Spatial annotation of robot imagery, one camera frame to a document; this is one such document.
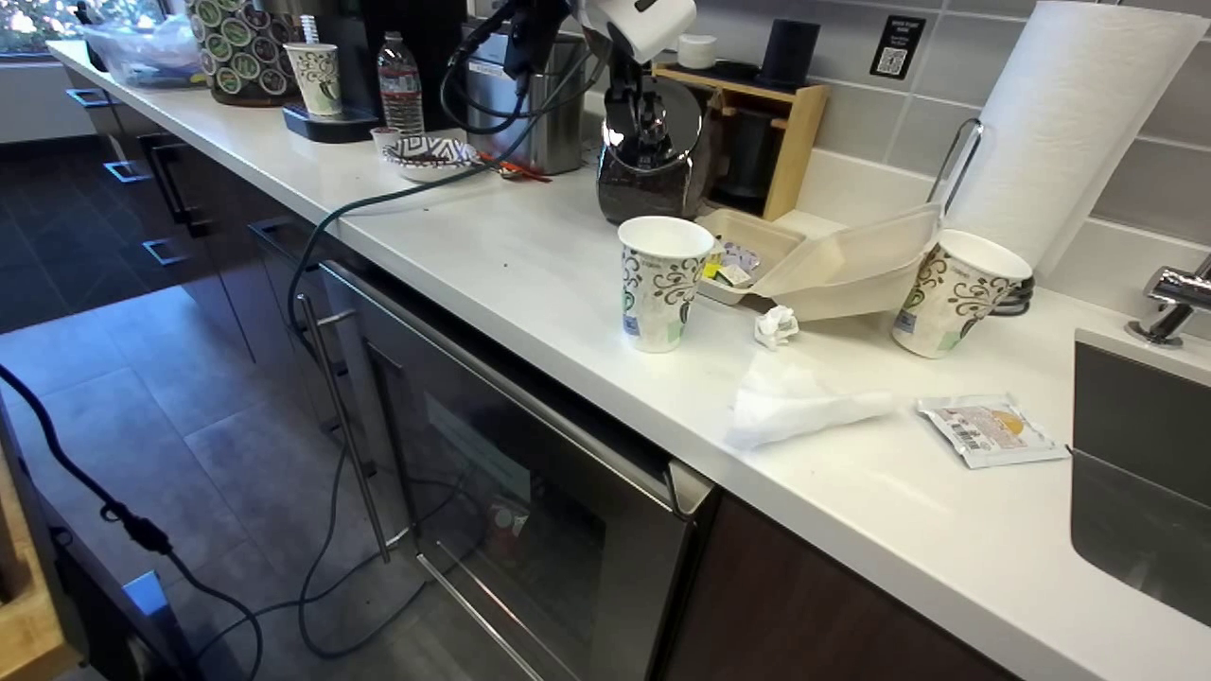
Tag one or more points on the kitchen sink basin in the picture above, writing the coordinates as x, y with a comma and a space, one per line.
1141, 478

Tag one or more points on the patterned paper cup centre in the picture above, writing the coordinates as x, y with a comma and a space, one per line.
659, 272

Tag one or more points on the small white creamer cup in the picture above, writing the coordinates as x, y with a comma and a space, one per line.
778, 325

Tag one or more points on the sink faucet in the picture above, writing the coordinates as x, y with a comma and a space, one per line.
1179, 292

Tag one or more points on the patterned paper cup near sink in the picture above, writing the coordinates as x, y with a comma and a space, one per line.
956, 290

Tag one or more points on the open takeout food container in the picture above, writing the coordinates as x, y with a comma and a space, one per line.
817, 266

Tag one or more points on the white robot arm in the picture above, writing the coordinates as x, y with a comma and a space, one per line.
634, 31

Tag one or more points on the coffee pod carousel rack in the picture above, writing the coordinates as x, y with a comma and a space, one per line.
240, 50

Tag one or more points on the small snack packet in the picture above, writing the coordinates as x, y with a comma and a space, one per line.
990, 429

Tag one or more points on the wooden shelf rack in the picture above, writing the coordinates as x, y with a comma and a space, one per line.
759, 136

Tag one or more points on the stainless undercounter fridge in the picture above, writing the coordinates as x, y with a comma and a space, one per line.
542, 521

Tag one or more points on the paper towel roll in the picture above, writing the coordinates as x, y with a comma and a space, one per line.
1062, 113

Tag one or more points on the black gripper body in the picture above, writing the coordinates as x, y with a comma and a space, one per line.
634, 111

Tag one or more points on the Keurig coffee maker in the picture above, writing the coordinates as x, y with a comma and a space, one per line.
358, 26

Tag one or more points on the paper cup on coffee maker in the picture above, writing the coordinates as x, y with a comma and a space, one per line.
317, 76

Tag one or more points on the white plastic bag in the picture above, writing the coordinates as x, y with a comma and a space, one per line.
783, 397

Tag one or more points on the blue patterned small bowl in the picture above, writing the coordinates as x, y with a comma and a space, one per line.
427, 156

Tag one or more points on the stainless steel box appliance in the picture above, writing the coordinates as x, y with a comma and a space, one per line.
542, 131

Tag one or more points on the plastic water bottle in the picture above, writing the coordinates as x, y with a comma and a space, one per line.
401, 84

